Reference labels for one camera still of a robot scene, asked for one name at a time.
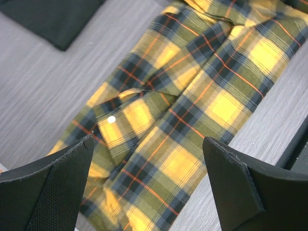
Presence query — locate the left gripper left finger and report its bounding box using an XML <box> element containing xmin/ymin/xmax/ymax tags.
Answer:
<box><xmin>0</xmin><ymin>135</ymin><xmax>94</xmax><ymax>231</ymax></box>

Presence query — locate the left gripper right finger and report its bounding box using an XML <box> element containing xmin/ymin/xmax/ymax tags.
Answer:
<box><xmin>203</xmin><ymin>137</ymin><xmax>308</xmax><ymax>231</ymax></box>

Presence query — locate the yellow plaid long sleeve shirt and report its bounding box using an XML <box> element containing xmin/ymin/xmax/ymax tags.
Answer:
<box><xmin>53</xmin><ymin>0</ymin><xmax>308</xmax><ymax>231</ymax></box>

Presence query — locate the folded black shirt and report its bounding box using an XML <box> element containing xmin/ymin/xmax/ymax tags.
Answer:
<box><xmin>0</xmin><ymin>0</ymin><xmax>104</xmax><ymax>51</ymax></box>

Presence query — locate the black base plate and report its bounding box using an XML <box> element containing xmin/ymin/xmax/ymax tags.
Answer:
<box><xmin>276</xmin><ymin>117</ymin><xmax>308</xmax><ymax>174</ymax></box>

